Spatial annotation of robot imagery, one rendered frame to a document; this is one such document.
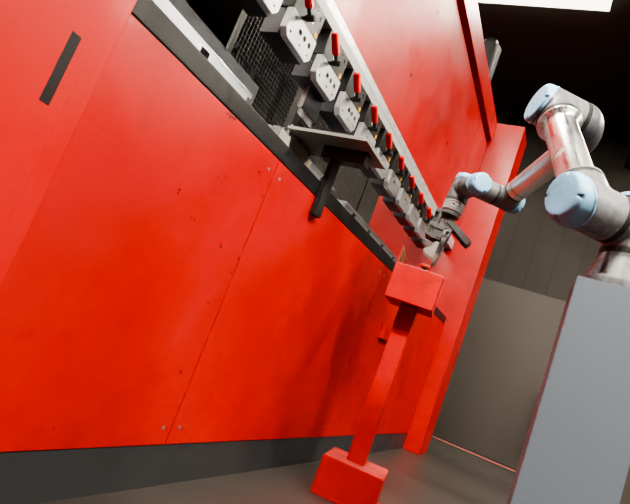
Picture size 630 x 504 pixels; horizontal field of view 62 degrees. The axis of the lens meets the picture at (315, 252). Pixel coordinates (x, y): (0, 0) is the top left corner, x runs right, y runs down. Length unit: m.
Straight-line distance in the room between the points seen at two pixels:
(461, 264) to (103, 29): 3.07
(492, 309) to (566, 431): 4.25
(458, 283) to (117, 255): 2.83
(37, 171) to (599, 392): 1.08
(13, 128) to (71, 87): 0.09
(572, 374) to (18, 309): 1.04
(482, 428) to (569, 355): 4.16
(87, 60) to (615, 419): 1.12
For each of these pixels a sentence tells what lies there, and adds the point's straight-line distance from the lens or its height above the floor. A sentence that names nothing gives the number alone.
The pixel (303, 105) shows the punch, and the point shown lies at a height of 1.09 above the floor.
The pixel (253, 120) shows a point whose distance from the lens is 1.22.
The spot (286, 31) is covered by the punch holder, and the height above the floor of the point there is 1.17.
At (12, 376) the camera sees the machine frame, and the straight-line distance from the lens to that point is 0.97.
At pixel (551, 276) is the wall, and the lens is 5.53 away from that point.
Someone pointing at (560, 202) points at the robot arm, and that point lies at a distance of 1.28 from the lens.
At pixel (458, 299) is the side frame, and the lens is 3.55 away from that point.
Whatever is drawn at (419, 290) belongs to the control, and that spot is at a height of 0.71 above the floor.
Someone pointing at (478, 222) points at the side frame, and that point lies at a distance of 3.69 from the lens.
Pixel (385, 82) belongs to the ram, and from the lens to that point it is 2.10.
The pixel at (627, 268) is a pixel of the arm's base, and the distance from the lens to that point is 1.31.
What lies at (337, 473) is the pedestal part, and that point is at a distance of 1.76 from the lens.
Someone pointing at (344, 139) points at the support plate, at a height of 0.99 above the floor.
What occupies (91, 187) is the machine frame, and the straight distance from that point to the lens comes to 0.94.
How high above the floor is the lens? 0.45
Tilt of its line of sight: 9 degrees up
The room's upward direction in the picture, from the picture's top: 21 degrees clockwise
